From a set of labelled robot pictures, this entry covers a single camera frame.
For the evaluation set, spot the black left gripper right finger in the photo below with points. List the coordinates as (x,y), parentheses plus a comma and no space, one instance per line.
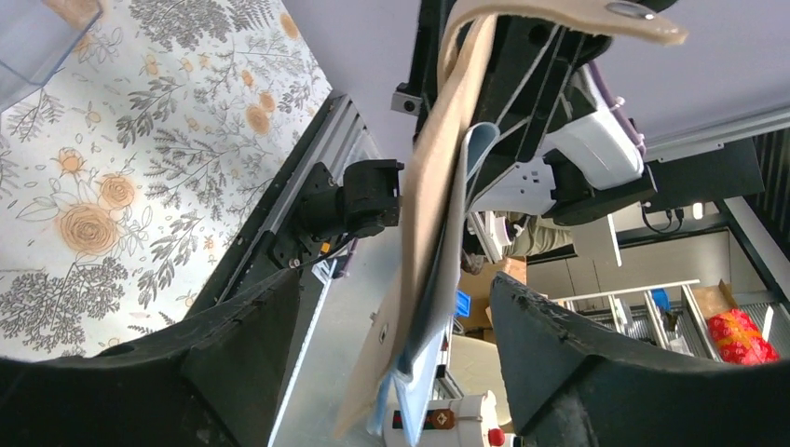
(573,382)

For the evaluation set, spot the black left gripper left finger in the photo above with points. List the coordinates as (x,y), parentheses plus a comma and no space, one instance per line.
(210,380)

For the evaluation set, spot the beige card holder wallet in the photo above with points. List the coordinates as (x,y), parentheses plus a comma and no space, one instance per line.
(400,345)

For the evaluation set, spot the clear plastic card box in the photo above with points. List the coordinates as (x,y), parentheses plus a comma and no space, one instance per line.
(36,37)

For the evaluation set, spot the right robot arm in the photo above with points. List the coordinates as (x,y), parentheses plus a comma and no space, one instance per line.
(563,149)

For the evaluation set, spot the red patterned bag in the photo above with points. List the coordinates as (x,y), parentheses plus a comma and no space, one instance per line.
(738,340)

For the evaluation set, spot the floral tablecloth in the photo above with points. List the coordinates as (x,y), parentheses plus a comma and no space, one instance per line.
(126,178)

